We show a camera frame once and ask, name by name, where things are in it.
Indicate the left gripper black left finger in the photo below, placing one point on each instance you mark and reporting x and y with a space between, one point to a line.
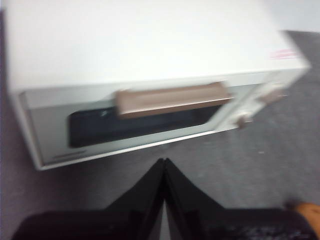
100 225

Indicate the white Toshiba toaster oven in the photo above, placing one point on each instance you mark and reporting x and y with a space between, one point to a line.
150 45

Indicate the beige oven knob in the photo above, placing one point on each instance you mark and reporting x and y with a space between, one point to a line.
271 96
243 121

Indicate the brown potato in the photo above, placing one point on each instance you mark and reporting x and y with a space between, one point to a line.
312 211

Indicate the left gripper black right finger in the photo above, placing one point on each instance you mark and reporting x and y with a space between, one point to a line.
225 225

